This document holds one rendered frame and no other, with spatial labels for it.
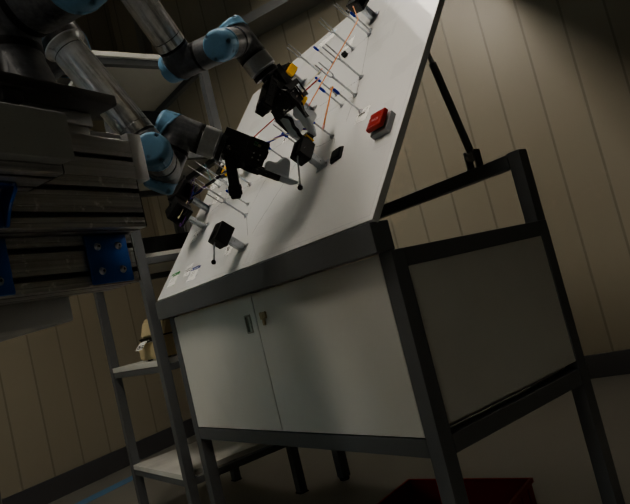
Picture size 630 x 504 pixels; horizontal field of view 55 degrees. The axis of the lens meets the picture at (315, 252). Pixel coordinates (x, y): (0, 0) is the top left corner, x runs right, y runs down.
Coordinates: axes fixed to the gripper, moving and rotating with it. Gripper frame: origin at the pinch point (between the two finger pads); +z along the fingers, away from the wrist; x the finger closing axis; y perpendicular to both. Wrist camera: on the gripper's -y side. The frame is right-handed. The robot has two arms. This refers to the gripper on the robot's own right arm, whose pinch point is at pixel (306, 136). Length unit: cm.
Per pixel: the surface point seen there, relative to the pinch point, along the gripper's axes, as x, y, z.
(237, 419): 63, -34, 56
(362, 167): -17.9, -12.6, 13.5
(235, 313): 45, -22, 28
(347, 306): -5.2, -31.8, 36.4
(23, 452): 267, -32, 40
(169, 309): 81, -17, 17
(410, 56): -28.7, 16.4, 0.1
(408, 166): 96, 178, 50
